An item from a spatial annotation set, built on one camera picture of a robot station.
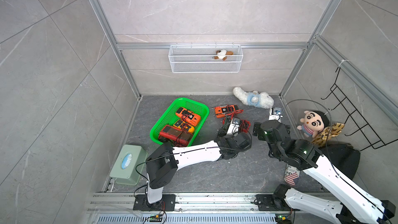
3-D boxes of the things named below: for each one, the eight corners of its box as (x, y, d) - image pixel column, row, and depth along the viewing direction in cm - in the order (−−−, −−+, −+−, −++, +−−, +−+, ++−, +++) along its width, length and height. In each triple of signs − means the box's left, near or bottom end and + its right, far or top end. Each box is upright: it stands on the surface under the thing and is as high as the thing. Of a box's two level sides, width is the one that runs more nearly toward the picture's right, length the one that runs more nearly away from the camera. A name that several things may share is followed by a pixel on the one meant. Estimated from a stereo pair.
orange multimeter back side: (217, 118, 107) (217, 115, 104) (214, 110, 112) (214, 107, 109) (240, 113, 110) (241, 110, 107) (236, 106, 115) (237, 102, 112)
